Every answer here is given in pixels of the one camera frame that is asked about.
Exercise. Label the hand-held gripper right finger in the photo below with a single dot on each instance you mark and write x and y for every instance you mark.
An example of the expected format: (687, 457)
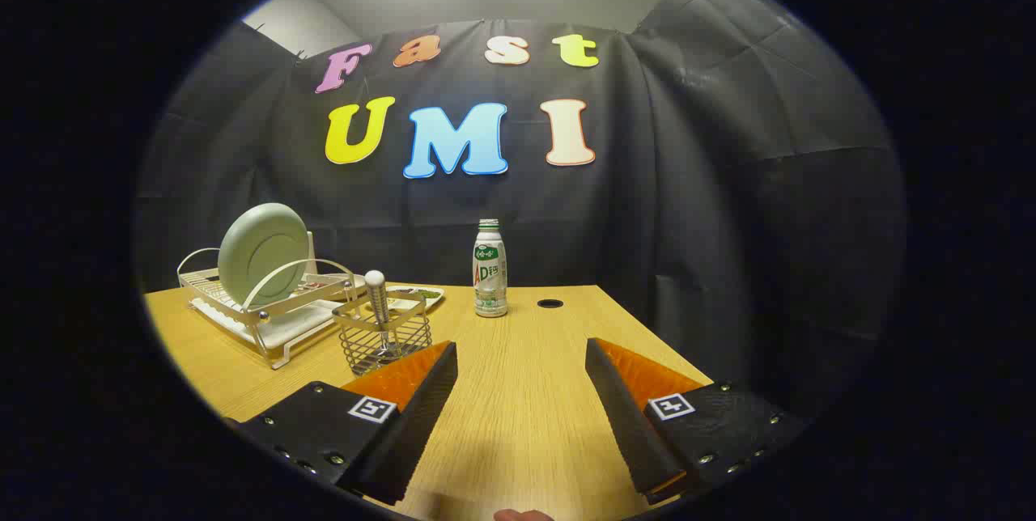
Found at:
(631, 432)

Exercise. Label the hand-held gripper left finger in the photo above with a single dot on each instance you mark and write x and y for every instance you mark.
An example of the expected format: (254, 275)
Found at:
(421, 424)

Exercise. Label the pale green plate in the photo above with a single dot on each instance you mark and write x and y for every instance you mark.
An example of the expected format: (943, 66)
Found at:
(259, 254)

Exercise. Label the white divided tray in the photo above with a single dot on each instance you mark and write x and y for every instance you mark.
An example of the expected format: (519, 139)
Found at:
(409, 294)

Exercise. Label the white drink bottle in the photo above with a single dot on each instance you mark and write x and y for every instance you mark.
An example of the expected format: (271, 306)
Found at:
(490, 278)

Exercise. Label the white drip tray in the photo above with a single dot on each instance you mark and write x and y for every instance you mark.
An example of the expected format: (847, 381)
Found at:
(283, 332)

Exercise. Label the black backdrop cloth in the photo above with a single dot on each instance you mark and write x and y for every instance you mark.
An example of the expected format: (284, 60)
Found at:
(688, 181)

